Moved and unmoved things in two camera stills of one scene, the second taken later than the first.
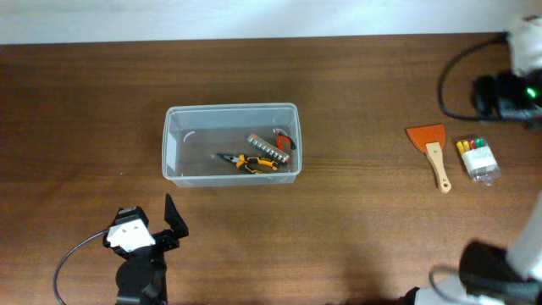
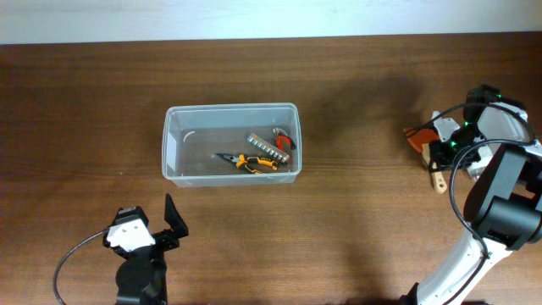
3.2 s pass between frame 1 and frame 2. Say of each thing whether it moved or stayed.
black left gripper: stayed
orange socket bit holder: stayed
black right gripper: moved
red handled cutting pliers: stayed
